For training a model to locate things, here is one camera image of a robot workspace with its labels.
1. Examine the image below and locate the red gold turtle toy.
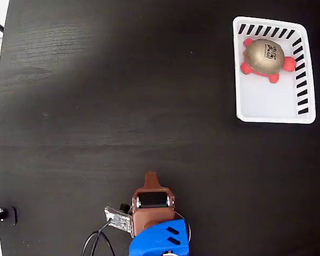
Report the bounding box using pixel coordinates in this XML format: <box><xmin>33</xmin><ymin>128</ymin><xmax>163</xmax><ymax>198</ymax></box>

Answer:
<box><xmin>240</xmin><ymin>38</ymin><xmax>298</xmax><ymax>84</ymax></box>

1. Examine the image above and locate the white plastic basket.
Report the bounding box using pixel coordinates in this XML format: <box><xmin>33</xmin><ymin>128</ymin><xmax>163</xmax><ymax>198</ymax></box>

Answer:
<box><xmin>232</xmin><ymin>16</ymin><xmax>317</xmax><ymax>125</ymax></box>

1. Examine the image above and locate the black table clamp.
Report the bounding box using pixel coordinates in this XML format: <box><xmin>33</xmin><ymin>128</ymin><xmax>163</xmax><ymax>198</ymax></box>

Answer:
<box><xmin>0</xmin><ymin>206</ymin><xmax>18</xmax><ymax>227</ymax></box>

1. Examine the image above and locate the camera circuit board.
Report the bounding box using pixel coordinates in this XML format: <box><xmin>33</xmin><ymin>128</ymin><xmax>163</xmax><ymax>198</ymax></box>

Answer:
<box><xmin>103</xmin><ymin>203</ymin><xmax>133</xmax><ymax>234</ymax></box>

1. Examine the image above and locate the black camera cable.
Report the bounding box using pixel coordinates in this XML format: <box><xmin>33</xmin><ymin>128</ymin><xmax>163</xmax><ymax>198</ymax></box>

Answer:
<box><xmin>81</xmin><ymin>221</ymin><xmax>117</xmax><ymax>256</ymax></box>

